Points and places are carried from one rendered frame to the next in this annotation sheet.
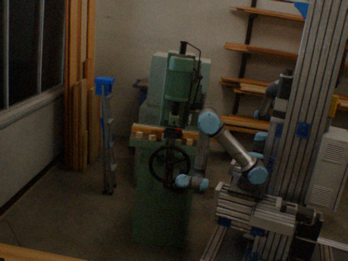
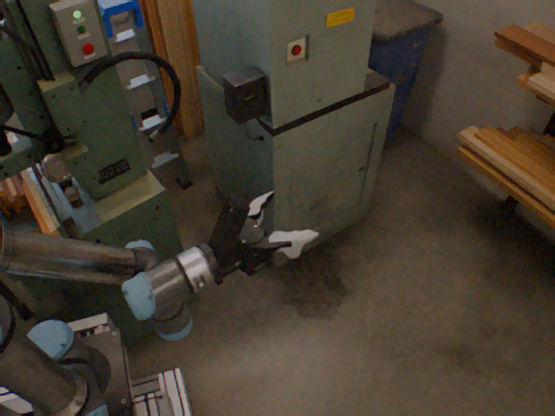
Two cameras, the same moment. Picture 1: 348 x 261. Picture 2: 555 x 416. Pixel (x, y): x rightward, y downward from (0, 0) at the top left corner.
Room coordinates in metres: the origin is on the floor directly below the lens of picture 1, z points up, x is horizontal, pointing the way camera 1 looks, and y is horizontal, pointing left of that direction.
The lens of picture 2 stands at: (2.66, -1.26, 1.84)
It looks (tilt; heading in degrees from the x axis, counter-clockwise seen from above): 49 degrees down; 52
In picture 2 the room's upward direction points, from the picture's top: straight up
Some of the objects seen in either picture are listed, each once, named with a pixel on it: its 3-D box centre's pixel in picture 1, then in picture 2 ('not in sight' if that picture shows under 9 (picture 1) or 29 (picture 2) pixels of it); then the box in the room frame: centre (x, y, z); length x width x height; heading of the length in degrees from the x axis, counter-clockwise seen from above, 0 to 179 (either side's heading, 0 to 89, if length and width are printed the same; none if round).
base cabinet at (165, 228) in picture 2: (163, 191); (107, 261); (2.66, -0.01, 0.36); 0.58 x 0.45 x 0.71; 2
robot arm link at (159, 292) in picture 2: not in sight; (157, 289); (2.71, -0.84, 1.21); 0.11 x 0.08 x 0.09; 176
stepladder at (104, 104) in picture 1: (105, 136); (145, 106); (3.21, 0.63, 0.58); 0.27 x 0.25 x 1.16; 89
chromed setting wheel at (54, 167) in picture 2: (189, 118); (60, 165); (2.67, -0.13, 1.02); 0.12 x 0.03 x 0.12; 2
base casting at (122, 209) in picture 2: (169, 148); (74, 200); (2.66, -0.01, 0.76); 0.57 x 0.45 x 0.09; 2
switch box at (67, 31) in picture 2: (196, 68); (79, 31); (2.87, -0.14, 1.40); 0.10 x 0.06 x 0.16; 2
